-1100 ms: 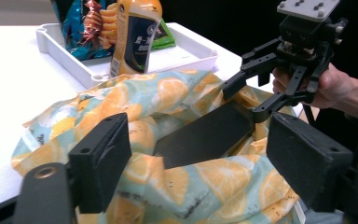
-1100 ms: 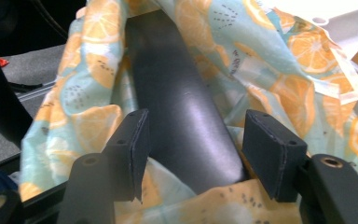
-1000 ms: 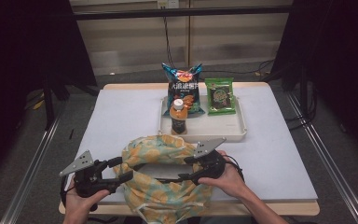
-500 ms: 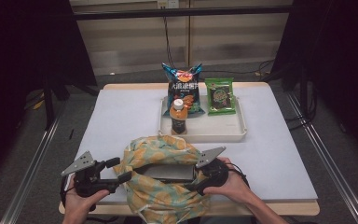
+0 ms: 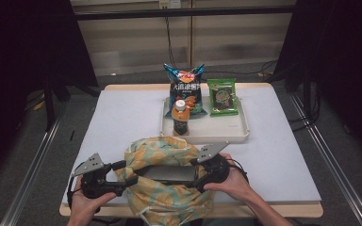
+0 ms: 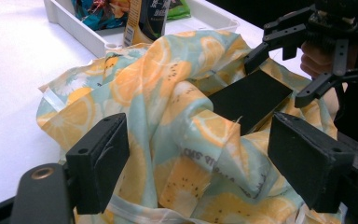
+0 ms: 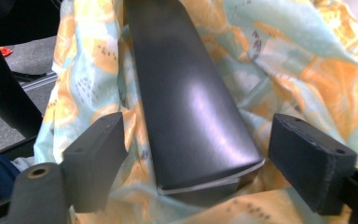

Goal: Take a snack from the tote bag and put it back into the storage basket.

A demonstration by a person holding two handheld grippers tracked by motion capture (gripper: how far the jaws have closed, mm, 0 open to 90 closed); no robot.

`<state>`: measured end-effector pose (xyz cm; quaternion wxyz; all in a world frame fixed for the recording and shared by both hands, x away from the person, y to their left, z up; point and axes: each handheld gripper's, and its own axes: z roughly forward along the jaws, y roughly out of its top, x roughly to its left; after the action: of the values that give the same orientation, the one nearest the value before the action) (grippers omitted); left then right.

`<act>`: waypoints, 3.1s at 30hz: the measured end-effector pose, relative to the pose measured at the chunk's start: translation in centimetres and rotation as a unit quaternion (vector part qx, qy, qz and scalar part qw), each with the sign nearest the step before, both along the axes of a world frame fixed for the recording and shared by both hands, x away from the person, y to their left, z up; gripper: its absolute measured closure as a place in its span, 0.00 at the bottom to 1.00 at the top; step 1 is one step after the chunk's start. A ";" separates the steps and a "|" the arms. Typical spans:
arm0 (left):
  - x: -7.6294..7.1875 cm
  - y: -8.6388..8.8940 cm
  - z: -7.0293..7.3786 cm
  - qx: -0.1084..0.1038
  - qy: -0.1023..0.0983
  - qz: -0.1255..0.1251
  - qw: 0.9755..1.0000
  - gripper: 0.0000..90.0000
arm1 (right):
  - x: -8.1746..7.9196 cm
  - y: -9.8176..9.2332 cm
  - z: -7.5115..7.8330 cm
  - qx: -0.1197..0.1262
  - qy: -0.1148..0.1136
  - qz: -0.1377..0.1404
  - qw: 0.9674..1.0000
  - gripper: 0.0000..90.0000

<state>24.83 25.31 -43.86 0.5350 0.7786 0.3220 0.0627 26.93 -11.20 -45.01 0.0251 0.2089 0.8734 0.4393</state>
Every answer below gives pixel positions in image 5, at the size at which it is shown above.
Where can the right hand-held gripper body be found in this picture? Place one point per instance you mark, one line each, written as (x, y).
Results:
(212, 150)

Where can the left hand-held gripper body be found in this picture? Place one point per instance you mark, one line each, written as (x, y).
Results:
(91, 164)

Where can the white plastic tray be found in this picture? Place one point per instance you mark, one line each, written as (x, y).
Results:
(217, 128)

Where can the grey packet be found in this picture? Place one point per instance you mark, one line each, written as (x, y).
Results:
(166, 173)

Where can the orange print fabric bag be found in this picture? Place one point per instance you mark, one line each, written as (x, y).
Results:
(163, 201)

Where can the orange drink bottle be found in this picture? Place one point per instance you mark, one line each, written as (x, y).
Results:
(180, 121)

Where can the green snack packet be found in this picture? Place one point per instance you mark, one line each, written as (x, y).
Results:
(222, 97)

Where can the blue chip bag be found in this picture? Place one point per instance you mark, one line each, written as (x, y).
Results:
(185, 84)

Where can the person's right hand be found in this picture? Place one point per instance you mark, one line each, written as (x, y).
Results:
(234, 185)

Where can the person's left hand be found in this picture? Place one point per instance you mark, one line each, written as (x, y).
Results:
(85, 210)

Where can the white table cover sheet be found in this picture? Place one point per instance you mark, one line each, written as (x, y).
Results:
(128, 109)

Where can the black metal stand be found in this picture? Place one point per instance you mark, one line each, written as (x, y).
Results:
(308, 94)
(48, 103)

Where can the yellow floor scrap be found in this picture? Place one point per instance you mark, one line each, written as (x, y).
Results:
(39, 105)

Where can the dark curtain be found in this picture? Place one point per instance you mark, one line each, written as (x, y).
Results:
(342, 62)
(19, 62)

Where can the black horizontal bar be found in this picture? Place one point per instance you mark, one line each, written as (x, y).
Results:
(176, 12)

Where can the aluminium floor rail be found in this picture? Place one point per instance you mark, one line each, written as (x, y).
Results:
(31, 175)
(333, 157)

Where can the white wall socket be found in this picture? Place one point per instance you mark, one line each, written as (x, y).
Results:
(169, 3)

